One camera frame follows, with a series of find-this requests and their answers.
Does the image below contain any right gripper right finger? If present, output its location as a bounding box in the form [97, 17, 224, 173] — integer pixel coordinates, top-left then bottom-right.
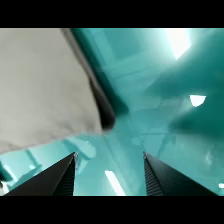
[143, 151, 218, 197]

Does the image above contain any beige garment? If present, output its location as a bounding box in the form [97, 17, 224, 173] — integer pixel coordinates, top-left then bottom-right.
[0, 28, 117, 155]

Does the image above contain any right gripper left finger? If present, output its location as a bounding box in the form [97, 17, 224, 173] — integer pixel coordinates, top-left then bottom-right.
[5, 151, 78, 197]

